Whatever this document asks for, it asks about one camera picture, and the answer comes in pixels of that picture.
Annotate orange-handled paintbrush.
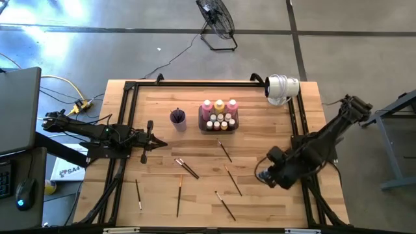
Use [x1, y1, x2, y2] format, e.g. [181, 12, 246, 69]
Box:
[176, 174, 183, 218]

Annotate small yellow object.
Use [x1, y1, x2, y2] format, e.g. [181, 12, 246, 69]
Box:
[44, 179, 58, 196]

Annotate thin dark-handled paintbrush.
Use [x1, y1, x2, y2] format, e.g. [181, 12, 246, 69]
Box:
[135, 179, 143, 211]

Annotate black computer mouse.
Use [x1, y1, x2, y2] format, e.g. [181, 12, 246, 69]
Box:
[14, 177, 36, 211]

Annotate large yellow paint bottle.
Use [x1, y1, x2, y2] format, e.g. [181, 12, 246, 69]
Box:
[213, 99, 226, 116]

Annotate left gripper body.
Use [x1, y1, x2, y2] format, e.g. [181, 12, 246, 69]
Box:
[131, 120, 155, 164]

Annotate grey-tipped black-handle paintbrush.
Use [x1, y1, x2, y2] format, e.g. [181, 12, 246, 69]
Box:
[174, 158, 198, 180]

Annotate white printed box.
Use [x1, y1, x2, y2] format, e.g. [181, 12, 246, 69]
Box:
[50, 142, 88, 182]

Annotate white fan cord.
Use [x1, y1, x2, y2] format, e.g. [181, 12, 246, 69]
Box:
[276, 74, 293, 107]

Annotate black floor fan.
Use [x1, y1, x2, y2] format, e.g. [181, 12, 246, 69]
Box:
[195, 0, 239, 52]

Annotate silver-ferrule black-bristle paintbrush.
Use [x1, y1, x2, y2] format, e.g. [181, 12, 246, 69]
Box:
[216, 138, 233, 163]

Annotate yellow extension cable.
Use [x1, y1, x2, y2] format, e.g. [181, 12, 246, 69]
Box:
[36, 75, 87, 122]

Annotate wide silver-ferrule paintbrush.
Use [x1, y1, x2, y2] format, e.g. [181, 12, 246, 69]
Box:
[214, 190, 237, 222]

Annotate large pink paint bottle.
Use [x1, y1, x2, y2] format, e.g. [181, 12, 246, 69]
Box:
[226, 99, 239, 116]
[201, 99, 214, 122]

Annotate yellow cable plug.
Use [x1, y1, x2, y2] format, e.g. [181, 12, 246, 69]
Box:
[71, 99, 95, 115]

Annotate black floor fan cable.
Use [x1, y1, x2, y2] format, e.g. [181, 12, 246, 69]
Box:
[138, 31, 204, 81]

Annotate white cylindrical desk fan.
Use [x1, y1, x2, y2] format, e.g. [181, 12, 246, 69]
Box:
[264, 73, 300, 107]

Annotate white cup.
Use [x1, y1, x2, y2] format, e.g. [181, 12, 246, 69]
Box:
[169, 109, 188, 133]

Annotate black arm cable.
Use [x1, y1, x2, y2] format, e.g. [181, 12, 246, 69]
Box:
[253, 156, 270, 183]

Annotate long gold-ferrule paintbrush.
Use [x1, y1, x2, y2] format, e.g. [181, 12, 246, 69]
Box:
[224, 164, 243, 197]

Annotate grey laptop lid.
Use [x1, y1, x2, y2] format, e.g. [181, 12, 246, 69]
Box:
[0, 66, 42, 155]

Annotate dark side desk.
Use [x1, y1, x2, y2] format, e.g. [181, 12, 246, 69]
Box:
[0, 142, 45, 232]

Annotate black keyboard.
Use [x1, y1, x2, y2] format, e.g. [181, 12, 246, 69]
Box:
[0, 162, 14, 200]

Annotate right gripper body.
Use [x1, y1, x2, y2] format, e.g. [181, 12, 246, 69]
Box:
[266, 145, 300, 190]

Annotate grey metal table frame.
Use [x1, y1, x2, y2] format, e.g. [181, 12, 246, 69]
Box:
[358, 89, 416, 192]

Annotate small black-tip paintbrush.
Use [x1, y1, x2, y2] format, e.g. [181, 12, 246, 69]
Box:
[177, 157, 200, 179]

